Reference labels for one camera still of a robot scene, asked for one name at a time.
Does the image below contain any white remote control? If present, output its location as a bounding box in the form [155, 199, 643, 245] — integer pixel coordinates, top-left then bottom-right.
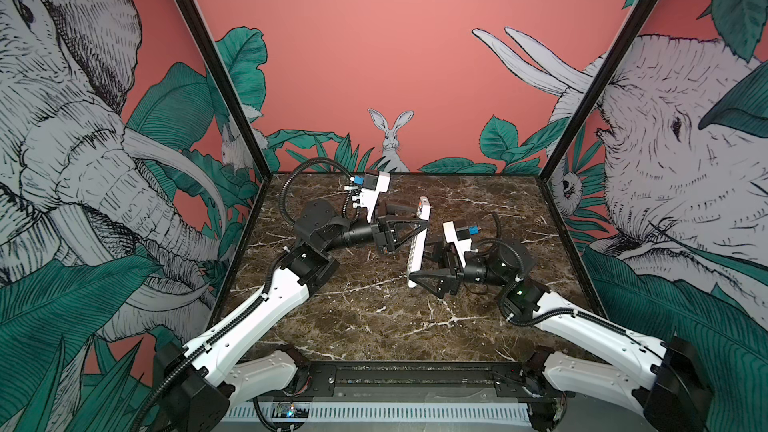
[407, 196, 431, 288]

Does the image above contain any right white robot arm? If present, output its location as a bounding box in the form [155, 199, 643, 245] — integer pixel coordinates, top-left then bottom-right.
[408, 238, 713, 431]

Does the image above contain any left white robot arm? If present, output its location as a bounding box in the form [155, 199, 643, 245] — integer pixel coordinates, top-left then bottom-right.
[130, 198, 430, 431]

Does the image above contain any small green circuit board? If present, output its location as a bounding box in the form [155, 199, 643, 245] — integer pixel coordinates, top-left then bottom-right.
[272, 402, 310, 420]

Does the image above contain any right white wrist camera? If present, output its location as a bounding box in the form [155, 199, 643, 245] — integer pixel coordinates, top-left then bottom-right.
[442, 220, 480, 267]

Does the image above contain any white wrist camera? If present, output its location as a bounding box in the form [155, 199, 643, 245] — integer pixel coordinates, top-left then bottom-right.
[442, 220, 480, 267]
[344, 171, 391, 223]

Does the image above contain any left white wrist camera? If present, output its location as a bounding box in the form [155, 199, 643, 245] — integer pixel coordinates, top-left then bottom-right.
[344, 171, 391, 223]

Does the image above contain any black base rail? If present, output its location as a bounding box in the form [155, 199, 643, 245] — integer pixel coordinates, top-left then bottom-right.
[214, 355, 577, 406]

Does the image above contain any white slotted cable duct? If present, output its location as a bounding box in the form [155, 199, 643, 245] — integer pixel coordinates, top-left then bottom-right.
[224, 401, 531, 426]

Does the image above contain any right black frame post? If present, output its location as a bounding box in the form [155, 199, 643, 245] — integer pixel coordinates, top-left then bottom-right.
[538, 0, 659, 183]

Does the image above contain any black frame post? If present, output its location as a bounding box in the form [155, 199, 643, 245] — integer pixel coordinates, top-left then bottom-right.
[538, 0, 659, 183]
[174, 0, 272, 181]

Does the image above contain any left black frame post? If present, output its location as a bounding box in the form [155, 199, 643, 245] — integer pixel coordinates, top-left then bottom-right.
[174, 0, 272, 181]

